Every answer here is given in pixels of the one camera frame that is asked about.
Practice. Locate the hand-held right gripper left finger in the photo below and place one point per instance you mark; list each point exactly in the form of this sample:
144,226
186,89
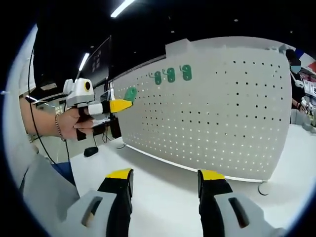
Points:
98,214

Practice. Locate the blue white red sign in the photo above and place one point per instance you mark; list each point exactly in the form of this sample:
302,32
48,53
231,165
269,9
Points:
309,65

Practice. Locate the black computer mouse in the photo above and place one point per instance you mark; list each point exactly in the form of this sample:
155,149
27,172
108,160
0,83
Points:
90,151

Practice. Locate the ceiling light strip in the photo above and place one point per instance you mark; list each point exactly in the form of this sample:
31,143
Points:
122,8
84,61

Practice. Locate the person's left hand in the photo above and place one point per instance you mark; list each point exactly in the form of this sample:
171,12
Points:
67,123

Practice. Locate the dark cabinet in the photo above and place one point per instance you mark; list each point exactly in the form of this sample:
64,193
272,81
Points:
115,128

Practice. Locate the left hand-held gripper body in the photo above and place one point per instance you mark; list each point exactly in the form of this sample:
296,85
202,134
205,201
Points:
76,96

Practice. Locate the white perforated mounting plate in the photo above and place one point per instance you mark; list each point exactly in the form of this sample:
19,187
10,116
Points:
209,118

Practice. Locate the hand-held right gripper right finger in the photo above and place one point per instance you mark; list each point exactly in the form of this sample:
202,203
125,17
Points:
229,214

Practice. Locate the person's white shirt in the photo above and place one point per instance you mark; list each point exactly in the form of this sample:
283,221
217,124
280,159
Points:
17,81

